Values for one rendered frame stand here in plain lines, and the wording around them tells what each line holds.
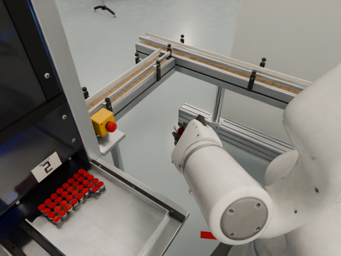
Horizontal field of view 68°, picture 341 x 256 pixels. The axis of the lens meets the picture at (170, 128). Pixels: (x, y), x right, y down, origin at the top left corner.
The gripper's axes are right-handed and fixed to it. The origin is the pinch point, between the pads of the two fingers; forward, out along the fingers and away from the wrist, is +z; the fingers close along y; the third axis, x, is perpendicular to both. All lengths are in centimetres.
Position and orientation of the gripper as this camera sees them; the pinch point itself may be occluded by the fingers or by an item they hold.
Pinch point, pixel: (182, 132)
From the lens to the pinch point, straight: 59.5
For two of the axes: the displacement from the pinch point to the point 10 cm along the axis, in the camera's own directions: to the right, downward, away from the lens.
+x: -8.6, -4.1, -3.1
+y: 4.8, -8.6, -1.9
